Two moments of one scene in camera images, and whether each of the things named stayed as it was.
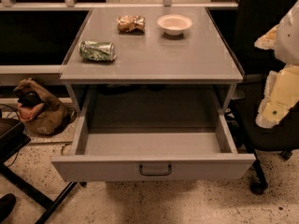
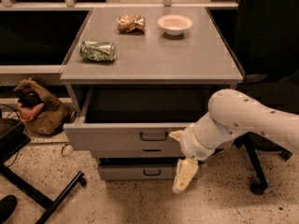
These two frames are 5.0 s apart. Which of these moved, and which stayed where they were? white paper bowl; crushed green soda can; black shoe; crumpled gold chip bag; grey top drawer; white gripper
Moved: grey top drawer; white gripper
Stayed: black shoe; crumpled gold chip bag; crushed green soda can; white paper bowl
